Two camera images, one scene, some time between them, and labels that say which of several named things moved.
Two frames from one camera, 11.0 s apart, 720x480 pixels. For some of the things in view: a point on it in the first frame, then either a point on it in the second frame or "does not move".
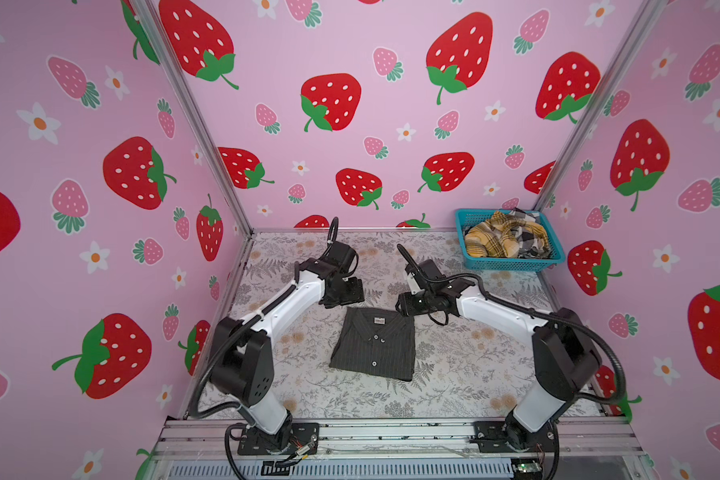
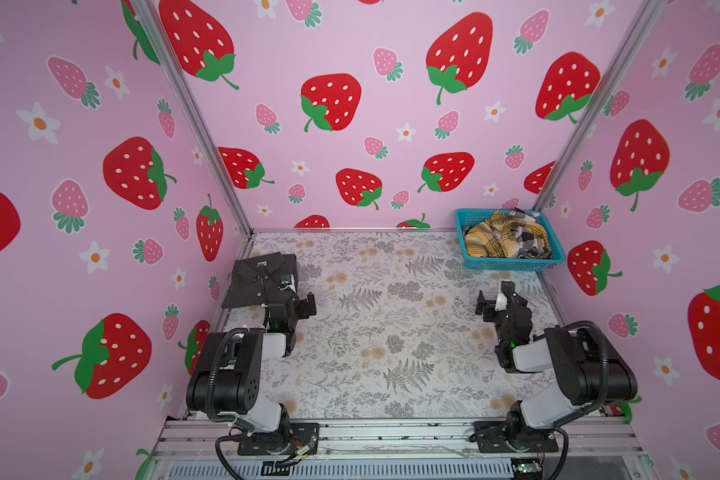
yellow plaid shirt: [496, 237] does not move
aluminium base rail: [583, 448] does not move
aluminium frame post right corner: [649, 17] does not move
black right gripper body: [414, 303] → [498, 318]
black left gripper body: [348, 292] → [300, 312]
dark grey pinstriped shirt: [378, 342] → [254, 280]
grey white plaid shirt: [531, 244] does not move
